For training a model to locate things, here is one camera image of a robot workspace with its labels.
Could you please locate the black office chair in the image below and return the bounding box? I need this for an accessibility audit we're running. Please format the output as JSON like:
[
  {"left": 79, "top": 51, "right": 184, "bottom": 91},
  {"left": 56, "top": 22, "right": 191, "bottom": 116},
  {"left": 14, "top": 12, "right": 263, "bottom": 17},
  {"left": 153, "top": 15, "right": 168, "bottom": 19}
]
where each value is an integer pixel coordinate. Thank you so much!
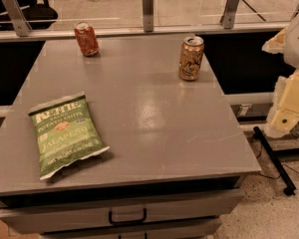
[{"left": 0, "top": 0, "right": 59, "bottom": 31}]

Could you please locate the black drawer handle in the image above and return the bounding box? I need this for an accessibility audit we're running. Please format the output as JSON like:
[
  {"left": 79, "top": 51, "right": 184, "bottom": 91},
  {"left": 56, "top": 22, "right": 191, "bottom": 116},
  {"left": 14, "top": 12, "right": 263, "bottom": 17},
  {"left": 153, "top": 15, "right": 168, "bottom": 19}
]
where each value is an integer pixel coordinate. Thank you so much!
[{"left": 108, "top": 208, "right": 148, "bottom": 226}]

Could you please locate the red orange soda can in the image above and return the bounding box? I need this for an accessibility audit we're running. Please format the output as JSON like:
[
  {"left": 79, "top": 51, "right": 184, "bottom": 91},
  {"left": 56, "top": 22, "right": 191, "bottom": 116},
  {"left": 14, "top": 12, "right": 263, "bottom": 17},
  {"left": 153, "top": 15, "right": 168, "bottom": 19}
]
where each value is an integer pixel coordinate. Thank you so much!
[{"left": 75, "top": 22, "right": 100, "bottom": 57}]

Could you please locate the black floor bar stand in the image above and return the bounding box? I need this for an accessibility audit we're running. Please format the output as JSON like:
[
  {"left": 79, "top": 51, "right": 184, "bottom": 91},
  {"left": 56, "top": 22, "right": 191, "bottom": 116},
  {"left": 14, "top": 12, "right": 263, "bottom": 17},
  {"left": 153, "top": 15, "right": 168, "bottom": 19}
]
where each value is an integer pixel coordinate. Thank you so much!
[{"left": 253, "top": 126, "right": 296, "bottom": 196}]

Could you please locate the lower grey cabinet drawer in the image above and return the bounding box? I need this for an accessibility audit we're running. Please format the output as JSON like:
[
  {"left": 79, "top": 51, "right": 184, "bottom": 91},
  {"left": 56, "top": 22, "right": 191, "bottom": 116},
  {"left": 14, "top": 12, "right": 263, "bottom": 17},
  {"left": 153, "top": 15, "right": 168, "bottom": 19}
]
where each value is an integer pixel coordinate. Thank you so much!
[{"left": 40, "top": 218, "right": 221, "bottom": 239}]

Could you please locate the middle metal railing bracket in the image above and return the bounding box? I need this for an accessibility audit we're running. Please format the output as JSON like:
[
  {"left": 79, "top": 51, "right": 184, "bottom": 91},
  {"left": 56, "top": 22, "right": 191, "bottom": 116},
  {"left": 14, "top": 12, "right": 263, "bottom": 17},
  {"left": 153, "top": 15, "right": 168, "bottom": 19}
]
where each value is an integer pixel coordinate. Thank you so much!
[{"left": 142, "top": 0, "right": 153, "bottom": 32}]

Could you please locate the green jalapeno chips bag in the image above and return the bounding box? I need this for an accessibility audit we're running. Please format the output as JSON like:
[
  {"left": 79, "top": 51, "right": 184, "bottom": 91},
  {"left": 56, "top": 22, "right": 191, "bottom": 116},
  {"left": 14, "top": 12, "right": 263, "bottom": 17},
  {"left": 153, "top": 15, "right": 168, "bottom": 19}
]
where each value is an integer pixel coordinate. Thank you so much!
[{"left": 28, "top": 92, "right": 110, "bottom": 180}]

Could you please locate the metal railing bracket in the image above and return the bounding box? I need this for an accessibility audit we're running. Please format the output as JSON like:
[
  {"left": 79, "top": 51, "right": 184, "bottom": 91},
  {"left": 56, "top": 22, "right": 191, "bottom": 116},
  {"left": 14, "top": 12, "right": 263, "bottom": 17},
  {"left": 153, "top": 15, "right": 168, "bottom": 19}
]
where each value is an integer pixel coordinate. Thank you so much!
[
  {"left": 142, "top": 0, "right": 153, "bottom": 32},
  {"left": 1, "top": 0, "right": 32, "bottom": 37},
  {"left": 220, "top": 0, "right": 239, "bottom": 29}
]

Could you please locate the gold tan soda can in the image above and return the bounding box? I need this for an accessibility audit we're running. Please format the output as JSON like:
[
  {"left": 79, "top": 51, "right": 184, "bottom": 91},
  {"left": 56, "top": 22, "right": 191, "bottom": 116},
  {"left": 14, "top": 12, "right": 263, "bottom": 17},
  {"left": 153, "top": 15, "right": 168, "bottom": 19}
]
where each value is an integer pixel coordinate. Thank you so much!
[{"left": 178, "top": 36, "right": 204, "bottom": 81}]

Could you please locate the left metal railing bracket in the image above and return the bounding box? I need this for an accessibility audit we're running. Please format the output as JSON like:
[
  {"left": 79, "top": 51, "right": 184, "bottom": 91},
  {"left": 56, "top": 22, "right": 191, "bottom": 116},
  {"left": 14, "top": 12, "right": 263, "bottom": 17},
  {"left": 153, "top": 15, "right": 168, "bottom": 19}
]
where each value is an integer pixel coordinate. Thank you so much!
[{"left": 1, "top": 0, "right": 32, "bottom": 37}]

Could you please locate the grey cabinet drawer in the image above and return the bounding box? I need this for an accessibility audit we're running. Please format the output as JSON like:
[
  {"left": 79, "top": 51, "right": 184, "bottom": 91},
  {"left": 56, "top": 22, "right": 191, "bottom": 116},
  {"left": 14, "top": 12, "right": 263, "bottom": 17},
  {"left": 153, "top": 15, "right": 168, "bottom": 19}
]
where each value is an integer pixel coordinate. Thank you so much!
[
  {"left": 40, "top": 218, "right": 221, "bottom": 239},
  {"left": 0, "top": 188, "right": 243, "bottom": 234}
]

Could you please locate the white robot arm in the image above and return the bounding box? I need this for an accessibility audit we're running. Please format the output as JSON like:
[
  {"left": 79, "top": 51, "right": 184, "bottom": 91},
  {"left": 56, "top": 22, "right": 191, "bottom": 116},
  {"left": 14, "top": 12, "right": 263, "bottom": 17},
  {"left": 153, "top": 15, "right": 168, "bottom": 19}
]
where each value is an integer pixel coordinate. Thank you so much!
[{"left": 262, "top": 13, "right": 299, "bottom": 138}]

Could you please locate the right metal railing bracket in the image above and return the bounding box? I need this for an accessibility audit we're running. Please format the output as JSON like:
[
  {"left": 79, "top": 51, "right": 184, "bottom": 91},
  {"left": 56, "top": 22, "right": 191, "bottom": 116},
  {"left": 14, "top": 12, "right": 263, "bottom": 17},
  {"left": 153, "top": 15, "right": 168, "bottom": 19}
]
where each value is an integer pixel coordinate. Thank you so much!
[{"left": 220, "top": 0, "right": 239, "bottom": 29}]

